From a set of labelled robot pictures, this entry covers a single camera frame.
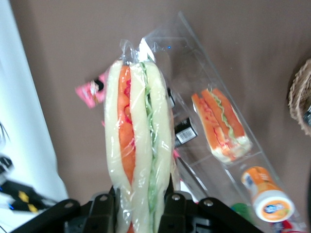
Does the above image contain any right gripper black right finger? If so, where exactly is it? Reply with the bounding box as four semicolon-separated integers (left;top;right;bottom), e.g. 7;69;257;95
164;191;263;233

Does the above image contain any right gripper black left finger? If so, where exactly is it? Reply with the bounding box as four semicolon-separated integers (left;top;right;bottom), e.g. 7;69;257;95
13;186;119;233

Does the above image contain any plastic sandwich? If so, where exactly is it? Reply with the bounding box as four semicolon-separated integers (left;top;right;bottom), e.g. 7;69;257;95
104;38;182;233
191;87;254;164

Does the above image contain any green lid cup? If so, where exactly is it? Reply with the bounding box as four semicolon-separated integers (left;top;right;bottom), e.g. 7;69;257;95
229;202;256;227

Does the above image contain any black yellow striped equipment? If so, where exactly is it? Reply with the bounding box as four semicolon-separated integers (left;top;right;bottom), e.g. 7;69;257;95
0;155;58;216

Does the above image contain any small black carton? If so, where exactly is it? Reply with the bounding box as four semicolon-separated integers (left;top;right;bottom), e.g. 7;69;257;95
173;117;199;148

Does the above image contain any orange lid cup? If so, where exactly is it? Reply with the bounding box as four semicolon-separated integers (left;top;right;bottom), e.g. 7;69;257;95
241;166;296;223

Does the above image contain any pink snack packet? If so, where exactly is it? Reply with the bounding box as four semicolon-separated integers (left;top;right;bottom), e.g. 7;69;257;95
74;71;108;109

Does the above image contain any clear acrylic stepped shelf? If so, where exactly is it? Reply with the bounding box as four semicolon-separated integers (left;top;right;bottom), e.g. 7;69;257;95
140;11;307;233

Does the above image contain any oval light wicker basket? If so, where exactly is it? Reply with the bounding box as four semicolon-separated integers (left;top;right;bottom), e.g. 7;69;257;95
288;58;311;137

